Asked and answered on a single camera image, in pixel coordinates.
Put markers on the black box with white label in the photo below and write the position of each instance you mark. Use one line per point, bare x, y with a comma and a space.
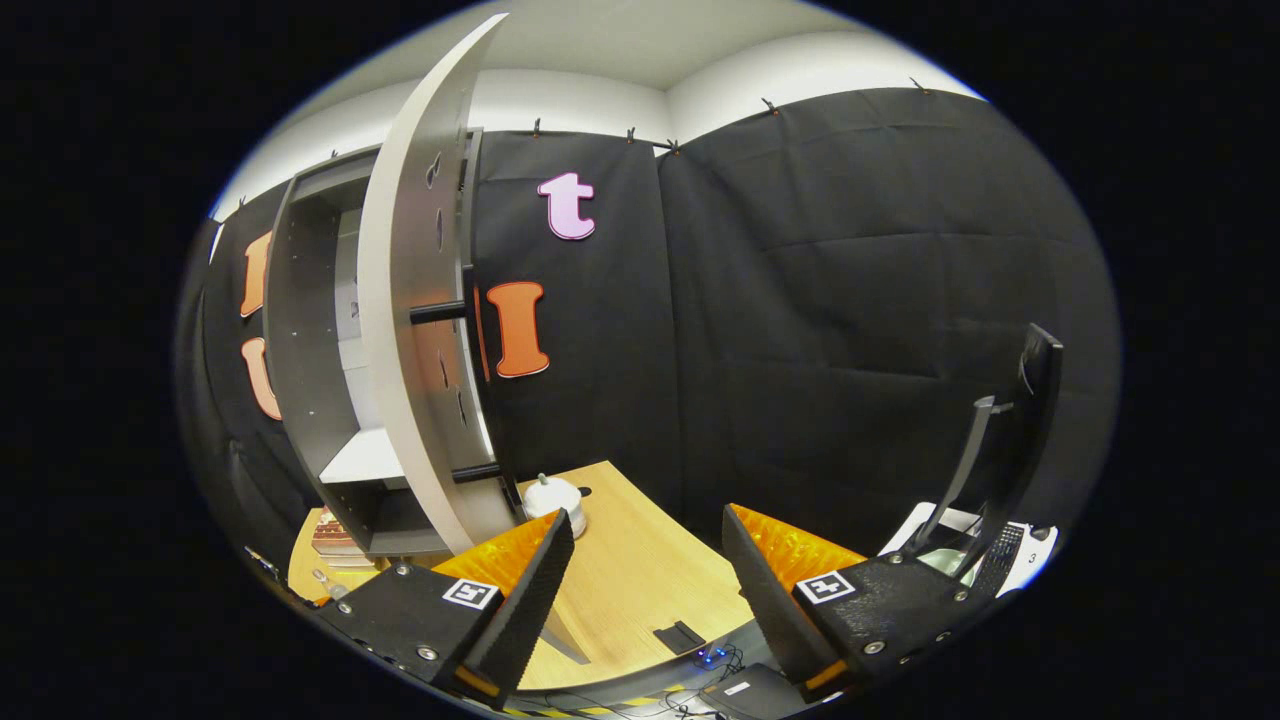
750, 695

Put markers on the white side table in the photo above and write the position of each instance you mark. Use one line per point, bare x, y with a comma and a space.
900, 540

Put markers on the beige cabinet door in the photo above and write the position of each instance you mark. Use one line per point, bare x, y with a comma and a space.
395, 300

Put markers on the grey monitor stand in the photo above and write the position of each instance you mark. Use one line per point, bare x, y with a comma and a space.
965, 460

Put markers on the dark grey cabinet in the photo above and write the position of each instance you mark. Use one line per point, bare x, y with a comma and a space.
300, 350

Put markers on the white lidded ceramic jar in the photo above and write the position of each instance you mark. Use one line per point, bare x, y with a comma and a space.
553, 497

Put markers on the black computer monitor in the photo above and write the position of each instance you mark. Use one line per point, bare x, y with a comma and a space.
1040, 400

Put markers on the black keyboard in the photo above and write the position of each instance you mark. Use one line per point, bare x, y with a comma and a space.
1003, 555

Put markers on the small hub with blue lights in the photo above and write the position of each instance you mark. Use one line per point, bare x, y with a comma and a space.
712, 657

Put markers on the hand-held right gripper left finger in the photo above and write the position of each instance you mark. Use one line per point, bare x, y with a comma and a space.
530, 600

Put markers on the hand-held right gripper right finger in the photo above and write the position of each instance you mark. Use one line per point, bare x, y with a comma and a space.
770, 610

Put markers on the yellow black hazard tape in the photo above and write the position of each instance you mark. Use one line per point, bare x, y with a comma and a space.
560, 712

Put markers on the row of black cloth clips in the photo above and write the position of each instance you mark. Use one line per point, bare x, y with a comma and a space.
768, 105

